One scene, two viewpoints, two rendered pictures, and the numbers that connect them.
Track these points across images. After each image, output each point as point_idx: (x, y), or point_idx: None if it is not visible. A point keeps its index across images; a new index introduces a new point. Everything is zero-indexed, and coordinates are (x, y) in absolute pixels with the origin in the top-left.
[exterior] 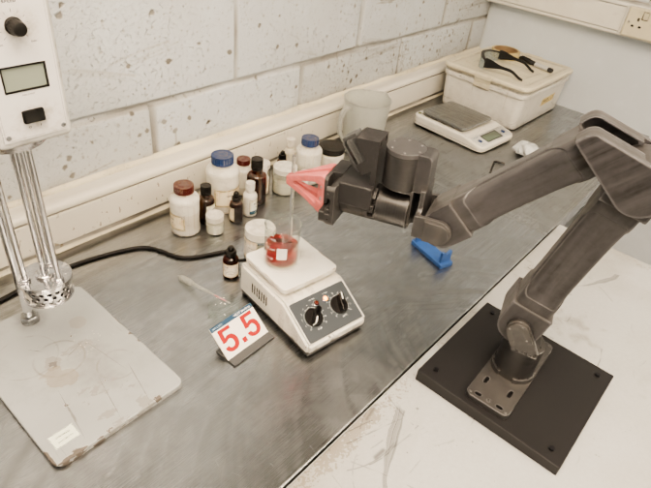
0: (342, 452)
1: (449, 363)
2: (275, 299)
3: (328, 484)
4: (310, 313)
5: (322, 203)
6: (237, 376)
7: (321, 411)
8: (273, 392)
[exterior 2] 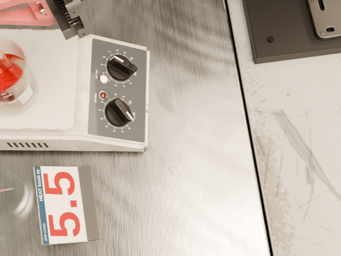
0: (282, 209)
1: (272, 18)
2: (64, 140)
3: (305, 248)
4: (112, 114)
5: (50, 16)
6: (115, 244)
7: (223, 192)
8: (165, 222)
